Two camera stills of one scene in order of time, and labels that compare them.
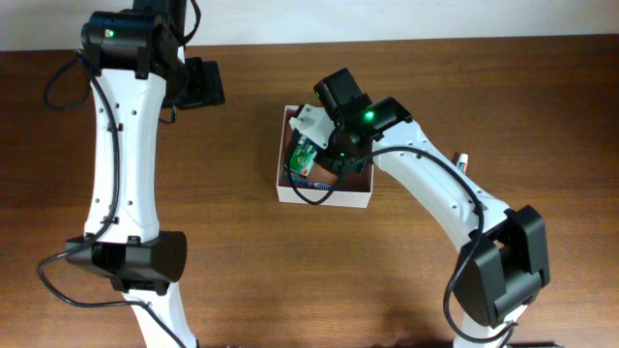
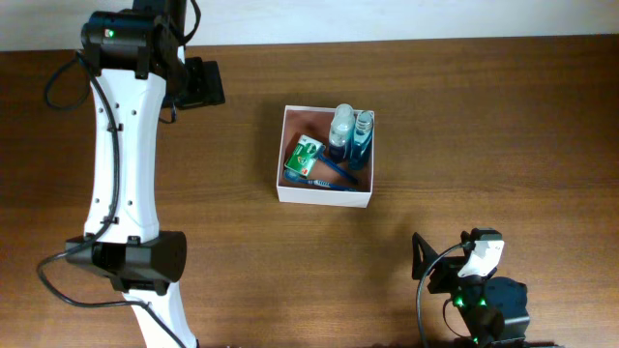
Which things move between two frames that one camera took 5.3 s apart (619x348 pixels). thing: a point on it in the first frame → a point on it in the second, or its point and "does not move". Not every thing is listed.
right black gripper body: [329, 161] → [440, 275]
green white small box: [303, 156] does not move
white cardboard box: [302, 179] does not move
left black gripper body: [208, 83] does not move
